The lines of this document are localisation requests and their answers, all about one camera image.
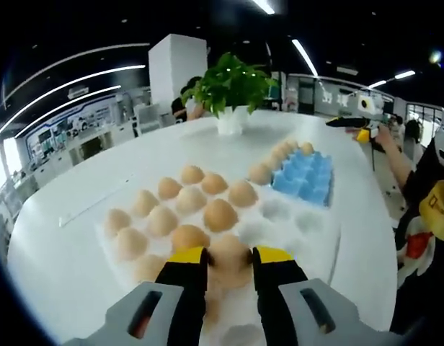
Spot operator person, dark clothes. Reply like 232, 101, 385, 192
389, 136, 444, 332

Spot white office chair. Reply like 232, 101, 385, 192
135, 104, 161, 136

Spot straight ceiling light strip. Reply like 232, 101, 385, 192
250, 0, 277, 15
290, 37, 319, 79

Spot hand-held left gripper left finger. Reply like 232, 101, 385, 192
61, 246, 210, 346

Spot green plant in white pot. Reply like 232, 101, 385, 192
181, 52, 279, 136

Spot group of brown eggs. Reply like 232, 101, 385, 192
247, 139, 315, 185
105, 164, 261, 285

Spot person's right hand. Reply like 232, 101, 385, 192
373, 124, 394, 149

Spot white foam egg holder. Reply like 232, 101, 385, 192
95, 169, 344, 346

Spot blue egg tray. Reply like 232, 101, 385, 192
270, 150, 334, 207

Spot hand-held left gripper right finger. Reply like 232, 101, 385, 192
252, 244, 403, 346

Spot brown egg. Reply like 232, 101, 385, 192
207, 233, 254, 289

